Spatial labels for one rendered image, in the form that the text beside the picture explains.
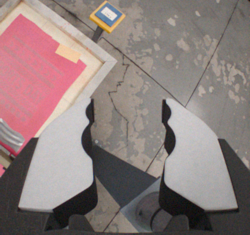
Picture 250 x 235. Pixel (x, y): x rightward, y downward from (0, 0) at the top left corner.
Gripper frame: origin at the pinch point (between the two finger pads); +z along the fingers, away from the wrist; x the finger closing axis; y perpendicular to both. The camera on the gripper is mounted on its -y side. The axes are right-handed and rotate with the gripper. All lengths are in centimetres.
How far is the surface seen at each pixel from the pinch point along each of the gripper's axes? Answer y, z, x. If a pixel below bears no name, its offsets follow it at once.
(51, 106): 35, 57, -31
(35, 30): 6, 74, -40
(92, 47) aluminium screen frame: 16, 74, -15
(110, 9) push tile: 1, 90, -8
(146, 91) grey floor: 84, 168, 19
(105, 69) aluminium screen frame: 24, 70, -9
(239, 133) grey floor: 148, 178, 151
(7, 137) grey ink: 42, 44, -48
